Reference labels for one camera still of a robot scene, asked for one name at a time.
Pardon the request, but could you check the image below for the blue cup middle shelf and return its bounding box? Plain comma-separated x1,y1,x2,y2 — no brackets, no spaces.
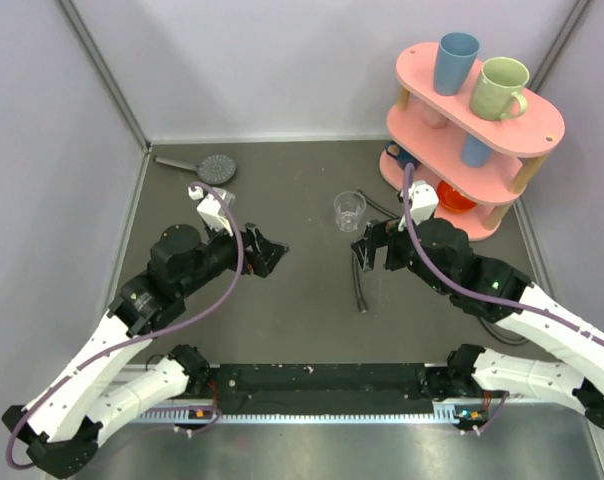
460,134,493,168

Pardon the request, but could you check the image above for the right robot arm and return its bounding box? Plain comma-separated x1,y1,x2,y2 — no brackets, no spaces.
351,219,604,430

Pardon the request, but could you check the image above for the clear plastic cup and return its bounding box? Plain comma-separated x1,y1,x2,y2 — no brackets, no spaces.
334,191,367,233

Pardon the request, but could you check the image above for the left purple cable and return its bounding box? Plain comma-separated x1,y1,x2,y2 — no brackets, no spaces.
5,183,246,471

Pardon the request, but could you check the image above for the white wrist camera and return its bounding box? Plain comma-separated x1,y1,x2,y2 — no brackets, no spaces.
409,180,439,225
188,184,233,236

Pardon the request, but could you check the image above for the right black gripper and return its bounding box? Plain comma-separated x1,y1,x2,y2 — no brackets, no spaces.
351,209,450,296

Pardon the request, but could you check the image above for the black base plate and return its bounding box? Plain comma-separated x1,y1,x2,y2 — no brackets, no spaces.
215,363,433,415

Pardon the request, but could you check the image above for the dark blue mug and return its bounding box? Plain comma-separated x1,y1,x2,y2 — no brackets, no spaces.
385,141,420,171

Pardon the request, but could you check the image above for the grey shower head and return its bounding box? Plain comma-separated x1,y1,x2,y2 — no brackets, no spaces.
155,154,237,186

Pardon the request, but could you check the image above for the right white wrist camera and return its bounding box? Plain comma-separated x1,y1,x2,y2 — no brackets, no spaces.
409,180,439,225

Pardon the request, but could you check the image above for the green mug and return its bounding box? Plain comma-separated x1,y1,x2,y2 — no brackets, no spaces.
469,57,530,121

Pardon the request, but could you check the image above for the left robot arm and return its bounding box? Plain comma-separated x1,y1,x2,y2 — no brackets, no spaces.
1,224,288,479

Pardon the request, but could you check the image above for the aluminium rail frame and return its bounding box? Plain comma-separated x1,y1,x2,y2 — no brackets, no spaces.
64,362,604,480

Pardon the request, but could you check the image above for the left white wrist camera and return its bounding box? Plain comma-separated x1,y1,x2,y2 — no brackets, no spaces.
188,184,233,236

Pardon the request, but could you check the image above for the pink three-tier shelf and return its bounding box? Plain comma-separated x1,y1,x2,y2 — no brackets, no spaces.
379,42,565,241

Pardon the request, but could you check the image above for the orange bowl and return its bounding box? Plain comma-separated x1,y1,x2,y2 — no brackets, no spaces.
436,181,477,214

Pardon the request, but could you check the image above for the blue tumbler on top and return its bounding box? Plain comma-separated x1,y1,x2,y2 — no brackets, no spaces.
433,32,480,96

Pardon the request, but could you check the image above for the pink cup middle shelf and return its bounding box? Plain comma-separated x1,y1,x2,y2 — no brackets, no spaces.
422,103,449,129

